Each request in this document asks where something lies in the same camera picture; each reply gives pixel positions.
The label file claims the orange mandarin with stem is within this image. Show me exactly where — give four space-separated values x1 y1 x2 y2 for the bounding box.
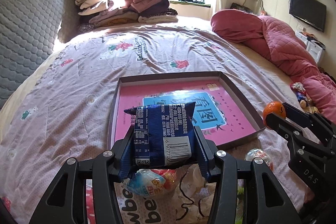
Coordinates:
262 101 286 128

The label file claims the red white snack bag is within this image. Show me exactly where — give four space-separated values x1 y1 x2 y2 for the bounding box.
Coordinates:
244 148 273 170

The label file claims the cream mesh drawstring bag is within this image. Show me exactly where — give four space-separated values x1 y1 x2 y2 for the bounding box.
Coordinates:
172 164 216 223

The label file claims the blue snack packet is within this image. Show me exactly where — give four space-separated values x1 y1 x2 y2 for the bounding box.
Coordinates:
124 102 195 168

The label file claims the small colourful toy figure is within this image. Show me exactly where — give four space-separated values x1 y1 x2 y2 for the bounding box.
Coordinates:
290 82 319 114

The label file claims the shallow grey cardboard box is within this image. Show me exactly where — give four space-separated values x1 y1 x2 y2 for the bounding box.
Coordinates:
106 70 267 151

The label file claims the pink blue children's book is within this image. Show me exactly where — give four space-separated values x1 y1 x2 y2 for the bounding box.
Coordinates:
114 79 257 147

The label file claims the white drawer cabinet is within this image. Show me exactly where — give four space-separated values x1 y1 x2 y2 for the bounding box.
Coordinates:
295 31 326 65

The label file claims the pink quilted comforter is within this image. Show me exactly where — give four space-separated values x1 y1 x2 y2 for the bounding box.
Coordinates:
211 9 335 123

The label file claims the round blue red snack bag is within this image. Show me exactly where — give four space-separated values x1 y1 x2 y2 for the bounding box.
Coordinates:
123 169 179 198

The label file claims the pink strawberry print bedsheet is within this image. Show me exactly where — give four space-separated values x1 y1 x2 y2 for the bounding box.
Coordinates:
1 17 298 223

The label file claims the black flat television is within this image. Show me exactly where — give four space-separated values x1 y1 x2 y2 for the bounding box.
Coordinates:
289 0 327 32

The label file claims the grey quilted headboard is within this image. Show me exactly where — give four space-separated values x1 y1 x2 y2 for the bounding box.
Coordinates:
0 0 79 105

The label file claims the pile of folded clothes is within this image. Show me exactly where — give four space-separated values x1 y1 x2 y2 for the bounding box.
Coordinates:
75 0 178 33

